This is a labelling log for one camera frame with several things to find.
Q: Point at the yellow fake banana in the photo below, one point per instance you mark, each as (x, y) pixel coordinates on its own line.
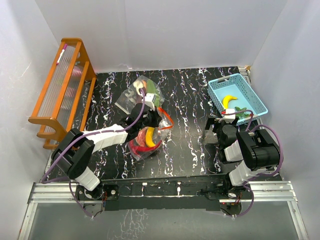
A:
(227, 99)
(149, 137)

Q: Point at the fake cherry tomato vine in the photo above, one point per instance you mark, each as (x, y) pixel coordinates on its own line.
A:
(242, 113)

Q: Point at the pink white marker pen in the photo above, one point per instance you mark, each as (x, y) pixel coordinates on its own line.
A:
(61, 54)

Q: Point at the clear bag with green leaf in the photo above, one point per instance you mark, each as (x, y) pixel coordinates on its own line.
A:
(131, 96)

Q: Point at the clear zip bag red slider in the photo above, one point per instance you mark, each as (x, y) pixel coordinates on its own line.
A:
(160, 133)

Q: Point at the orange wooden rack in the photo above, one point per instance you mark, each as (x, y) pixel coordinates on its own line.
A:
(65, 99)

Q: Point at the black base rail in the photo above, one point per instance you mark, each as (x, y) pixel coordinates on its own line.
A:
(209, 192)

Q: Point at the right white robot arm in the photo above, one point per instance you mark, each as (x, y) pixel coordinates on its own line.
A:
(256, 152)

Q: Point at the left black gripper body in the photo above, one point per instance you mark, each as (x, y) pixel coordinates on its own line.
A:
(150, 121)

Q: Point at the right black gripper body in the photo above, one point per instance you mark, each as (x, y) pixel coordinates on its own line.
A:
(218, 126)

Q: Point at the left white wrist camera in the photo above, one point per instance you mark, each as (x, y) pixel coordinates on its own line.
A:
(151, 100)

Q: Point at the red fake chili pepper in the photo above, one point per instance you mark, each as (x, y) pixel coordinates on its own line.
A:
(137, 148)

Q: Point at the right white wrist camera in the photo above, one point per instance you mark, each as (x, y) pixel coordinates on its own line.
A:
(228, 115)

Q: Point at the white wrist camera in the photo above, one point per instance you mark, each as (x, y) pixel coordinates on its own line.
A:
(151, 100)
(228, 115)

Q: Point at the light blue plastic basket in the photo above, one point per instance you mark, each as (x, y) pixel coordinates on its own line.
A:
(235, 85)

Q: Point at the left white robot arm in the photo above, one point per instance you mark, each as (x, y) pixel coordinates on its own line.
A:
(73, 153)

